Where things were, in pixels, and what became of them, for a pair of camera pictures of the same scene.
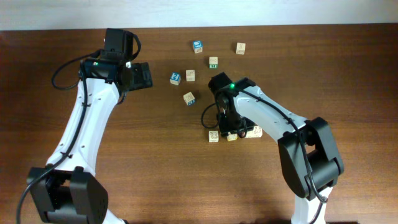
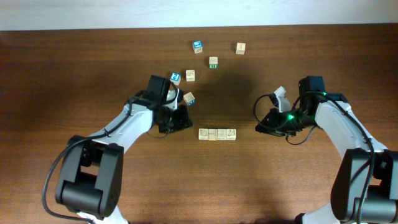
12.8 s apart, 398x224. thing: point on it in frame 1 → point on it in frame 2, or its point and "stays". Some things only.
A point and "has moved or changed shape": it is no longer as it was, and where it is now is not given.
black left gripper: [141, 77] → [181, 119]
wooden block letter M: [189, 98] stays
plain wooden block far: [240, 48] stays
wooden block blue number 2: [175, 78] stays
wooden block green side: [213, 62] stays
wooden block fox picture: [190, 75] stays
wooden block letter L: [231, 137] → [212, 134]
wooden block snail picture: [213, 136] → [203, 134]
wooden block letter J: [251, 134] has moved or changed shape
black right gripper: [247, 124] → [273, 126]
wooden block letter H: [256, 132] has moved or changed shape
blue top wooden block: [197, 46] stays
